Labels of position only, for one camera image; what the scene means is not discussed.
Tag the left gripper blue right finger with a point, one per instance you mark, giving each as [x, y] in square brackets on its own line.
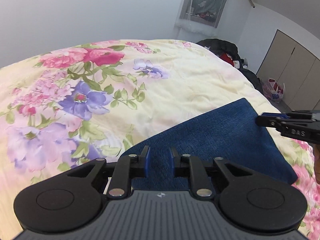
[193, 169]

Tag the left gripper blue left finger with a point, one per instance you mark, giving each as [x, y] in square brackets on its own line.
[127, 168]

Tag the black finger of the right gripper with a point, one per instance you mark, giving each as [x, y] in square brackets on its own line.
[278, 121]

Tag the blue denim jeans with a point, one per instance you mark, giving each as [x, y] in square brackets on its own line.
[228, 131]

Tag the person right hand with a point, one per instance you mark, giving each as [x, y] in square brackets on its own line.
[316, 154]

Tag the red white plastic bag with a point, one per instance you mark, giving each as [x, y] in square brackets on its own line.
[273, 90]

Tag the beige wardrobe cabinet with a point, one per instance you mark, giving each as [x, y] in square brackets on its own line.
[295, 70]

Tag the floral yellow bed quilt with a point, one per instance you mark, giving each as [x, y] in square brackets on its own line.
[68, 113]

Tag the black clothes pile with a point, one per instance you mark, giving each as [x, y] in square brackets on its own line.
[228, 52]

